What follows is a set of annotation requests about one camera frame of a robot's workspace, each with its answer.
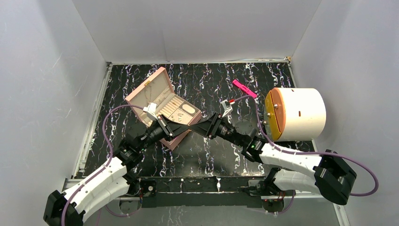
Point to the aluminium frame rail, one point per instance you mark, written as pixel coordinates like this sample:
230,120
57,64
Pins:
274,201

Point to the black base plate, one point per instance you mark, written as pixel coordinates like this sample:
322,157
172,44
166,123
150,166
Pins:
194,192

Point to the white cylinder with orange lid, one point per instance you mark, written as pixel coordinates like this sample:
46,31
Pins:
294,114

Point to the pink jewelry box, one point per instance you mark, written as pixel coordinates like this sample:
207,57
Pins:
157,88

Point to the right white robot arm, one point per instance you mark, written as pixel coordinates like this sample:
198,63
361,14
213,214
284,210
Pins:
326,173

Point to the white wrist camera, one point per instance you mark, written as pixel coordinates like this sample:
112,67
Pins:
150,111
227,106

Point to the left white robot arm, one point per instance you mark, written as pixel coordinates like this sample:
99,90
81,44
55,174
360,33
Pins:
116,177

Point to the pink plastic clip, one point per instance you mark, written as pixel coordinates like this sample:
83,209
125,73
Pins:
244,88

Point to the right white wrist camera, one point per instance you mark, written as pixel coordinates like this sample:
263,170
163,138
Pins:
227,106

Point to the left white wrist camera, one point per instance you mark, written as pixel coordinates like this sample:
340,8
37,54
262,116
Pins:
150,111

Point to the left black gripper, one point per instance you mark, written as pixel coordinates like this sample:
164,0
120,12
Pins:
170,128

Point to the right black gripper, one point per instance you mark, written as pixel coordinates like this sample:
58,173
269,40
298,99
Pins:
209,127

